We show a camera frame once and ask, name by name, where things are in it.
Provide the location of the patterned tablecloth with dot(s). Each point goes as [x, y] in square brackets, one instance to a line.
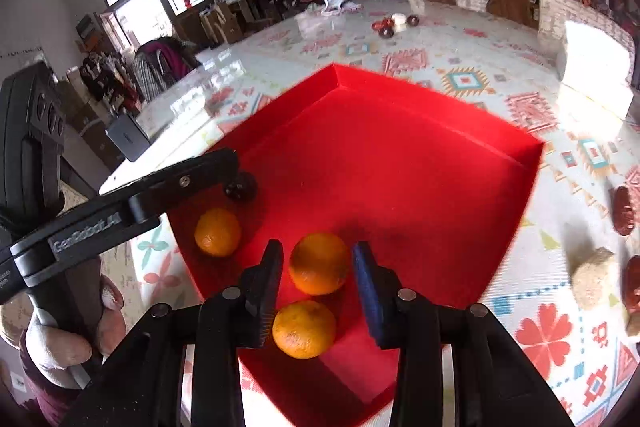
[475, 57]

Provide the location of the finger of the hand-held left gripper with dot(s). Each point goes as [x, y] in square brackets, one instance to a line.
[190, 179]

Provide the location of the orange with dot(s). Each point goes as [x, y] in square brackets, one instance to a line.
[319, 263]
[303, 329]
[217, 232]

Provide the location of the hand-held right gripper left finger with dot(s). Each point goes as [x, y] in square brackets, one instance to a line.
[265, 287]

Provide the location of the brown paper bag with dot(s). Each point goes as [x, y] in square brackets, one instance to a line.
[220, 24]

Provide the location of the patterned fabric dining chair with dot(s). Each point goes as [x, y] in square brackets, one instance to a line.
[580, 9]

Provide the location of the checked jacket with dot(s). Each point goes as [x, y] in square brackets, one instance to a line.
[157, 69]

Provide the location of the dark plum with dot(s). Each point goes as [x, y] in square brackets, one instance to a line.
[241, 188]

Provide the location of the person's left forearm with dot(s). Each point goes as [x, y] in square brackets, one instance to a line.
[40, 402]

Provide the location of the person's left hand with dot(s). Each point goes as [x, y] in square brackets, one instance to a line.
[55, 347]

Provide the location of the red tray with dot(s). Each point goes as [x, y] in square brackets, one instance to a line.
[400, 182]

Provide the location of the small red date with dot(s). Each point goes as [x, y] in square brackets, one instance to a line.
[379, 25]

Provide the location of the black charger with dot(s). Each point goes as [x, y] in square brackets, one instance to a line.
[127, 137]

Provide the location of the small dark date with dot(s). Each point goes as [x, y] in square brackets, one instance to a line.
[413, 21]
[386, 33]

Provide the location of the white corn cob piece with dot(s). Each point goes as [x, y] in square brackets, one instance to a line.
[592, 277]
[634, 324]

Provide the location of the white tissue box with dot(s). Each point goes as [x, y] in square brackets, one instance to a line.
[592, 62]

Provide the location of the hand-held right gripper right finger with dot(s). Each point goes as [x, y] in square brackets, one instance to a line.
[370, 302]

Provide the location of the dark red date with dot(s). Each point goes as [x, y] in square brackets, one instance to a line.
[633, 282]
[622, 209]

